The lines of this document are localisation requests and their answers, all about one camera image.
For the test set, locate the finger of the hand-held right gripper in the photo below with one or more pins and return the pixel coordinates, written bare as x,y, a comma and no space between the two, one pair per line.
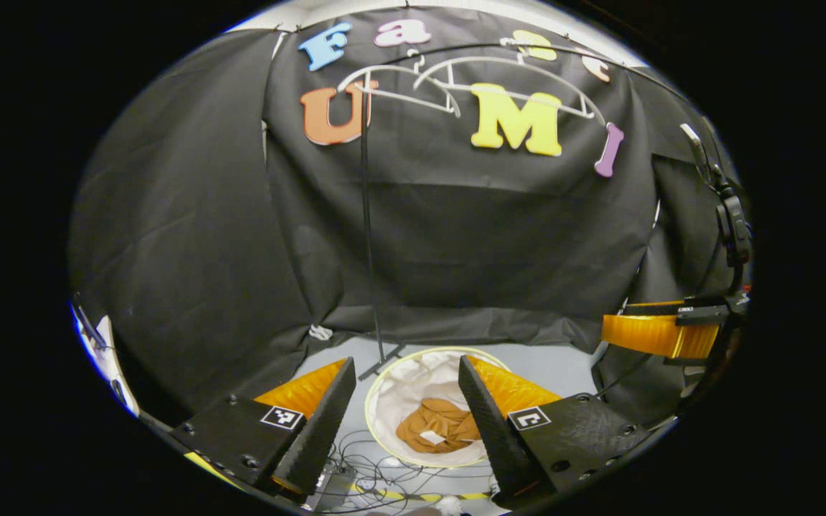
657,335

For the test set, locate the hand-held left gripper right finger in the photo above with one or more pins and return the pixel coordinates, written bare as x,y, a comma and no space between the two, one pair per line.
499,437

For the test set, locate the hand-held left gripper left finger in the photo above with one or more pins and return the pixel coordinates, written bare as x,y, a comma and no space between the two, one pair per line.
323,430

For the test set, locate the brown shirt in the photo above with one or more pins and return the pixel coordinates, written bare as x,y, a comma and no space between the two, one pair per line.
434,423

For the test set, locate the white laundry hamper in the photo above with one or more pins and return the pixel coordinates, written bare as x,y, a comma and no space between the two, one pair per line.
413,387

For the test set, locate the black clothes rack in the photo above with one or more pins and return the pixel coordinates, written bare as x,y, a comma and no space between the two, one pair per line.
370,251

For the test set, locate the white clothes hanger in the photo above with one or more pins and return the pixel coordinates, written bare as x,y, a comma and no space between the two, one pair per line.
485,59
384,68

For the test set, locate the grey box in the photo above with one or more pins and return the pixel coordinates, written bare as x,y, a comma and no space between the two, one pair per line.
333,491

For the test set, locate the yellow black striped floor tape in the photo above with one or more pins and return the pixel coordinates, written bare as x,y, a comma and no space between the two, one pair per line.
427,496

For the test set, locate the black backdrop cloth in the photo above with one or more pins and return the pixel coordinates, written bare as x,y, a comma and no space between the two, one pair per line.
456,251

